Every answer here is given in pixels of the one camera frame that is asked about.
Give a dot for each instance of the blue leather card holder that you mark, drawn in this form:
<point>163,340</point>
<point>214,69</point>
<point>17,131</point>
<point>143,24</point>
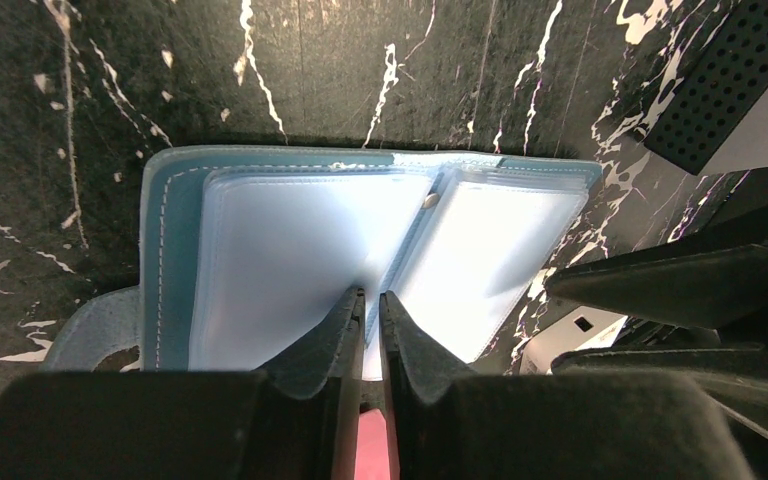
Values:
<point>245,249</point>

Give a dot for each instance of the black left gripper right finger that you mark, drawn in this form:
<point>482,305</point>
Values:
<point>446,421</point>

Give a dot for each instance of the dark grey perforated box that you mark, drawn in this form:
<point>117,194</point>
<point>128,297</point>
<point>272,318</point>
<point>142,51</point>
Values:
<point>717,121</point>

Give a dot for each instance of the white small box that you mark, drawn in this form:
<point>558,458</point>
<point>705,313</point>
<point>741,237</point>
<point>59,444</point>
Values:
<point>581,329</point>

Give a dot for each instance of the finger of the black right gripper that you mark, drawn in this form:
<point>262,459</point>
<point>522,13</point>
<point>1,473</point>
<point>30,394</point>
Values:
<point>709,279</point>
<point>736,377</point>

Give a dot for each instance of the pink plastic tray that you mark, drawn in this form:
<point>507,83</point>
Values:
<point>376,449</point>

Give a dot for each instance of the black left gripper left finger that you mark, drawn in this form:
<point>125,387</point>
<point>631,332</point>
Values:
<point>295,417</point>

